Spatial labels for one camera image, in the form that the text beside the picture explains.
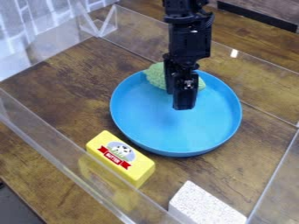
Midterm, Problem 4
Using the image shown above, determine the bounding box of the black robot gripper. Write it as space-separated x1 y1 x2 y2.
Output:
162 0 215 110

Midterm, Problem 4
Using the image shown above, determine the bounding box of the clear acrylic corner bracket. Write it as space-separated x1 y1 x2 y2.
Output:
78 4 117 38

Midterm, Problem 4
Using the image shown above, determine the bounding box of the white sheer curtain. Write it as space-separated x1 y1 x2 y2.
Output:
0 0 118 81

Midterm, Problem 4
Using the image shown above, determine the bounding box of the white speckled foam block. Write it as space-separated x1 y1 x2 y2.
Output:
168 180 247 224

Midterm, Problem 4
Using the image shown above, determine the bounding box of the clear acrylic enclosure wall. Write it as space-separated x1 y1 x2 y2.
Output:
0 6 299 224

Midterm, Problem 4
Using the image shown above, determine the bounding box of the green bitter gourd toy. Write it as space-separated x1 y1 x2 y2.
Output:
141 61 207 91

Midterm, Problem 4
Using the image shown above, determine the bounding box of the blue round tray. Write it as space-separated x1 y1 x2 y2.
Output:
109 72 243 157

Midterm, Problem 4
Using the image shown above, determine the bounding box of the yellow butter block toy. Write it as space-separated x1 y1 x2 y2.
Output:
85 130 154 188

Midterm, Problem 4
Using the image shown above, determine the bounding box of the black baseboard strip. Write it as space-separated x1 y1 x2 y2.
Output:
217 0 299 33

